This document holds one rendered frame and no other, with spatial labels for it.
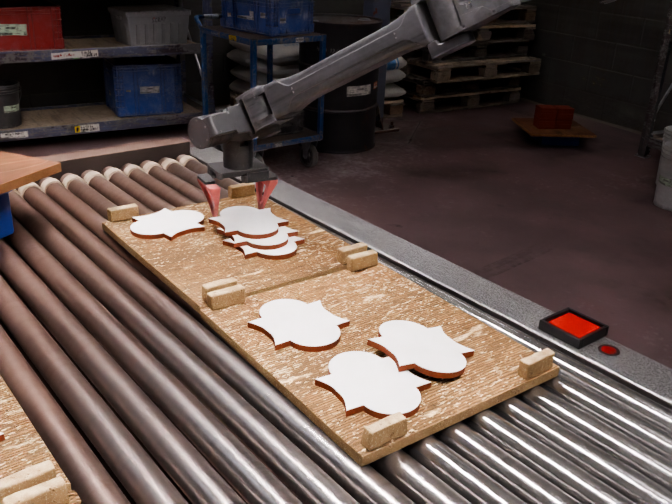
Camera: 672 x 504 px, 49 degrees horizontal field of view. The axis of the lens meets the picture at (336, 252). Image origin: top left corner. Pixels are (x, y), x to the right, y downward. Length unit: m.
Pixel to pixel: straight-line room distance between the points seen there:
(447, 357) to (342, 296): 0.24
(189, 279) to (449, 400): 0.50
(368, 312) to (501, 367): 0.23
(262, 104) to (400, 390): 0.59
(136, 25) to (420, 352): 4.67
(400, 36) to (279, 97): 0.25
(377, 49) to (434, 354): 0.48
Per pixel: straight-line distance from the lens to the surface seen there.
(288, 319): 1.10
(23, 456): 0.91
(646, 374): 1.16
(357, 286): 1.23
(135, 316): 1.19
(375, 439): 0.87
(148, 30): 5.55
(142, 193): 1.71
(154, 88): 5.64
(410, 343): 1.05
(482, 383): 1.02
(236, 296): 1.16
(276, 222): 1.40
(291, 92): 1.28
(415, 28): 1.17
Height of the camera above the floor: 1.49
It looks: 24 degrees down
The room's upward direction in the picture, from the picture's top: 3 degrees clockwise
